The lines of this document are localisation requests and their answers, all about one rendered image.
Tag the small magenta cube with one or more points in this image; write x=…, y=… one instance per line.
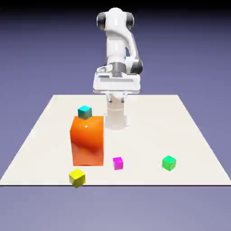
x=118, y=163

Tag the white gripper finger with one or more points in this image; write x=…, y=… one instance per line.
x=123, y=98
x=109, y=98

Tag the small yellow cube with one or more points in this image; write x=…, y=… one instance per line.
x=77, y=178

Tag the small cyan cube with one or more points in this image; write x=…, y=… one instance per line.
x=84, y=112

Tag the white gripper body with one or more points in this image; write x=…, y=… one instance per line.
x=117, y=85

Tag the large orange box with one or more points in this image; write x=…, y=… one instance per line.
x=87, y=142

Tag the small green cube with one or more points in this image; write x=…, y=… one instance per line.
x=169, y=163

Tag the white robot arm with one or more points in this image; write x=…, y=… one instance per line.
x=115, y=36

